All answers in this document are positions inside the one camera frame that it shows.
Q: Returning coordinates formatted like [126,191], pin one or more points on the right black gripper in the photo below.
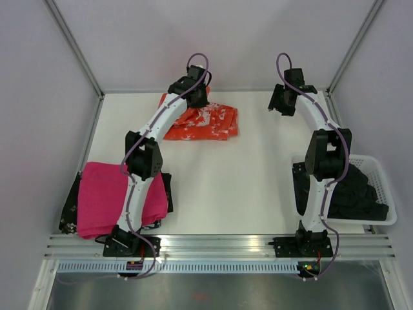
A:
[279,89]

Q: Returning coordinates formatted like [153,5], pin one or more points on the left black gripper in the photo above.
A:
[204,103]

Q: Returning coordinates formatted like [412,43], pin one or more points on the orange white-speckled trousers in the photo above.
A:
[213,122]

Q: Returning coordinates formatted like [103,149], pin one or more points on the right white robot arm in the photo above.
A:
[327,157]

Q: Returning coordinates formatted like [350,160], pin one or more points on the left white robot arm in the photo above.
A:
[143,160]

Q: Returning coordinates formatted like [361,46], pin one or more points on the folded magenta trousers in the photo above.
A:
[101,196]

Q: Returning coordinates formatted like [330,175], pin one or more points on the white plastic basket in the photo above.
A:
[371,168]

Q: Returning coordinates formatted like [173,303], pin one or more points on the black clothes in basket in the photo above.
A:
[353,197]

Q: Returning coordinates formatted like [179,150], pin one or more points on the right aluminium frame post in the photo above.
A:
[361,34]

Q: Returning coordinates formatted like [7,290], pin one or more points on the aluminium frame post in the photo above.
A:
[67,34]
[361,34]

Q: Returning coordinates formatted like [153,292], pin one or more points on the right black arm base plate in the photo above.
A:
[290,247]

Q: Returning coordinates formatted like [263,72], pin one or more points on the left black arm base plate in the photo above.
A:
[138,248]

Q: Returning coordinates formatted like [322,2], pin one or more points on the left aluminium frame post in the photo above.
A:
[67,34]

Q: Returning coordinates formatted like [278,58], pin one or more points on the aluminium mounting rail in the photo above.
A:
[222,247]

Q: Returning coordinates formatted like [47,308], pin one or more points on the white slotted cable duct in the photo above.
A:
[183,267]

